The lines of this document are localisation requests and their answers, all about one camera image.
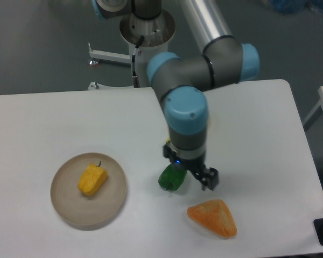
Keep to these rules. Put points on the beige round plate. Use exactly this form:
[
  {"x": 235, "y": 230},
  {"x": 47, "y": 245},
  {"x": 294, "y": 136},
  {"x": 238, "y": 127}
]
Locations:
[{"x": 88, "y": 212}]

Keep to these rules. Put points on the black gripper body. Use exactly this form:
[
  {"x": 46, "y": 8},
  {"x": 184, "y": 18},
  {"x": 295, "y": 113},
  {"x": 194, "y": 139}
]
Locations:
[{"x": 192, "y": 160}]

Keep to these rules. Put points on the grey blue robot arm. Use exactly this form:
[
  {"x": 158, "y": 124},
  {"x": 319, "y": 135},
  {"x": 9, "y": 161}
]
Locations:
[{"x": 179, "y": 84}]

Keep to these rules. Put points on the blue bag in background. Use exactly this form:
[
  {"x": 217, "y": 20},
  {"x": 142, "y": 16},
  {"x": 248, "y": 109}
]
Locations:
[{"x": 292, "y": 7}]

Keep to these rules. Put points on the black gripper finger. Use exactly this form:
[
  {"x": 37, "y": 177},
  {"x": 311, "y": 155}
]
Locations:
[
  {"x": 208, "y": 177},
  {"x": 169, "y": 153}
]

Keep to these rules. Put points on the orange triangular bread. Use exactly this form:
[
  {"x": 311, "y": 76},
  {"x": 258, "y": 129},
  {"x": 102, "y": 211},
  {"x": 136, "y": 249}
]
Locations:
[{"x": 215, "y": 216}]

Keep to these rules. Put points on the green bell pepper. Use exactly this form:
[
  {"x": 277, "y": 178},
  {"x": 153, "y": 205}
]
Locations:
[{"x": 172, "y": 178}]

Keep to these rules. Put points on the yellow bell pepper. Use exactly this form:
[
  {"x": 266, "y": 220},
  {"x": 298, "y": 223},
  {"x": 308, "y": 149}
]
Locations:
[{"x": 92, "y": 178}]

